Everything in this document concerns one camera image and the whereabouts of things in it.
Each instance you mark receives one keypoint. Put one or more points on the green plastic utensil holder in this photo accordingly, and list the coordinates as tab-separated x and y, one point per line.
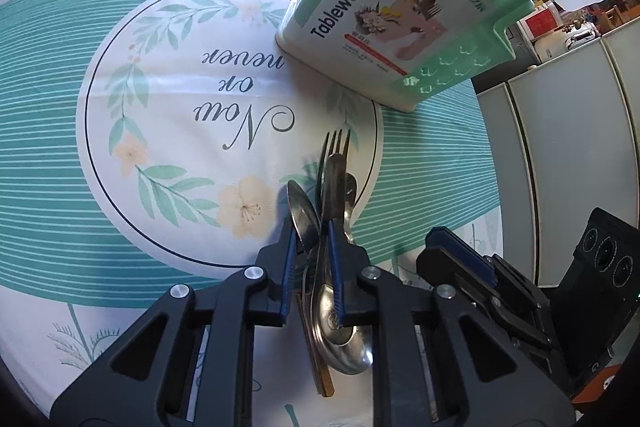
350	7

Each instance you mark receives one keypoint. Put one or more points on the printed tree pattern tablecloth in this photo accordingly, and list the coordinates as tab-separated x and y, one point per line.
150	207

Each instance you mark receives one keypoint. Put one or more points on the large steel spoon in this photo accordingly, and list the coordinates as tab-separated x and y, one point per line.
342	347

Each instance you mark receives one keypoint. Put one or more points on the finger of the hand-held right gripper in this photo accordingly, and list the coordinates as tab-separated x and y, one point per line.
450	274
465	252

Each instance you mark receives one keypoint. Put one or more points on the red and white box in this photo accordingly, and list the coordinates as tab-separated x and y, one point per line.
542	22

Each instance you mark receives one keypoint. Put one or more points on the steel fork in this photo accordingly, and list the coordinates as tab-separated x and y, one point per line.
336	144

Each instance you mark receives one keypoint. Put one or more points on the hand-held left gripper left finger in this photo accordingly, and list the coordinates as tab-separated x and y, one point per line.
287	269

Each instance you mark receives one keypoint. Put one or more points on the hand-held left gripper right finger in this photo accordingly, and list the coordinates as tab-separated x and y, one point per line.
336	279

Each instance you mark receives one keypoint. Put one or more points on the pale grey cabinet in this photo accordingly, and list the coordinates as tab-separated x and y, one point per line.
560	142

